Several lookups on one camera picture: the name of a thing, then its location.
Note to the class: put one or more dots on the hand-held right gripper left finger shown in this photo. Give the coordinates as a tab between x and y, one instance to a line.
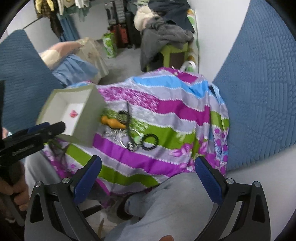
89	178

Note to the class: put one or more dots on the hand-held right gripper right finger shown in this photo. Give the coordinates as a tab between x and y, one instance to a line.
208	180

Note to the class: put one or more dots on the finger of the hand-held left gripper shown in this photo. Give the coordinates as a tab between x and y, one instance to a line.
40	126
55	129

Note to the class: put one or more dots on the pink hair clip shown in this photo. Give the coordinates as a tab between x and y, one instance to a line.
73	113

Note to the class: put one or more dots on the grey-green cardboard box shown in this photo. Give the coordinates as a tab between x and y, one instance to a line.
89	115

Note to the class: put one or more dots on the orange wooden gourd pendant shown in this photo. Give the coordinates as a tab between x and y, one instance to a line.
111	122

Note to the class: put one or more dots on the green jade pendant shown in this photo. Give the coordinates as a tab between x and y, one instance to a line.
137	138

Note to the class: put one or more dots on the person's left hand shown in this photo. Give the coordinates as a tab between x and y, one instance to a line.
22	194

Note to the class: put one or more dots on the blue quilted blanket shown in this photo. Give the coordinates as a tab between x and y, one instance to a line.
20	76
259	88

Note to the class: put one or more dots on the light blue cloth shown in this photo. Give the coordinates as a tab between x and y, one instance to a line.
74	69

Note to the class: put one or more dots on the colourful striped floral cloth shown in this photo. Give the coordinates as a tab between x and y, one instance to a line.
161	129

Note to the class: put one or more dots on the pink and cream pillow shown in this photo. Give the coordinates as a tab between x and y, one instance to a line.
57	52

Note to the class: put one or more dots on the beige lace bag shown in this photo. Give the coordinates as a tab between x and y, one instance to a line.
92	53

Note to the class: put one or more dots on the green printed bag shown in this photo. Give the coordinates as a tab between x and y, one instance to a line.
109	45

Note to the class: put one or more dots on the red and black crate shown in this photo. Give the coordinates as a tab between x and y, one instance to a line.
118	36

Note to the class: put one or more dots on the hanging clothes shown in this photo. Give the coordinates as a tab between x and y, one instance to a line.
62	14

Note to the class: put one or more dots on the white plastic bag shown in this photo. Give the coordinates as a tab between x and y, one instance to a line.
188	66

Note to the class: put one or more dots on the black suitcase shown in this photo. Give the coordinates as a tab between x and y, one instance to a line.
133	32

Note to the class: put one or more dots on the green plastic stool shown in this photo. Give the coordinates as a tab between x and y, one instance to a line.
167	49

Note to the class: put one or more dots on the cream fleece blanket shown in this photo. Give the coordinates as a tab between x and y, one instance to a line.
144	18

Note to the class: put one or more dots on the grey cloth pile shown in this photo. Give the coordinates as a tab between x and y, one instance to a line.
161	34

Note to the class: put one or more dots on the dark navy cloth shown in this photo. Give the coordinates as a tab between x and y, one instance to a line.
171	9

